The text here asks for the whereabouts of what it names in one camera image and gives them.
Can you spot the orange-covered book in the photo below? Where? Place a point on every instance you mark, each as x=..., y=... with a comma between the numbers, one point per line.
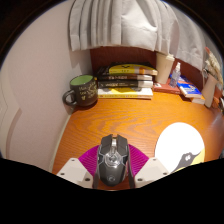
x=199, y=99

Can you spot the yellow and white book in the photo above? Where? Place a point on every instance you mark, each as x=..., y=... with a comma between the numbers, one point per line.
x=123, y=93

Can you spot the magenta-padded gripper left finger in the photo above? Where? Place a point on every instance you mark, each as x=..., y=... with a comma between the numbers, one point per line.
x=73, y=171

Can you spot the dark book with yellow lettering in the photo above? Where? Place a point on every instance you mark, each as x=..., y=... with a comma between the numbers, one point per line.
x=123, y=84

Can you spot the white curtain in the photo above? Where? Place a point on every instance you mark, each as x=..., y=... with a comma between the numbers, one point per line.
x=133, y=23

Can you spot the white yellow black mouse pad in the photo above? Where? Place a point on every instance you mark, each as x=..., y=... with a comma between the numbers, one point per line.
x=178, y=143

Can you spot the white jug vase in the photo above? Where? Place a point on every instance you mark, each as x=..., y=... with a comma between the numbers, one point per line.
x=209, y=91

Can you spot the thin dark book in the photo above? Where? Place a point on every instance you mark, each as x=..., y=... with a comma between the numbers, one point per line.
x=123, y=77

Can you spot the red book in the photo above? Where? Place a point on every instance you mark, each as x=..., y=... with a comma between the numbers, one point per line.
x=163, y=88

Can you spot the yellow and black book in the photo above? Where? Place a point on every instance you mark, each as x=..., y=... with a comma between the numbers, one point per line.
x=130, y=69

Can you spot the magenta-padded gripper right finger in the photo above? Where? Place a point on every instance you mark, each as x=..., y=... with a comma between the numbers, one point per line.
x=151, y=171

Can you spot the blue book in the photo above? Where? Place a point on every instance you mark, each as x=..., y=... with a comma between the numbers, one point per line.
x=190, y=89

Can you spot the dark mug with green inside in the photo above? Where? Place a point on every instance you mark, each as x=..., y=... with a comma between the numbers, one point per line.
x=83, y=93

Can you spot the white flower bunch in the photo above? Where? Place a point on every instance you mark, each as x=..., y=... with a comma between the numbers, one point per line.
x=213, y=65

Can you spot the dark grey computer mouse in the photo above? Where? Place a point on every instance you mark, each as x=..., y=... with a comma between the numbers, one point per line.
x=112, y=163

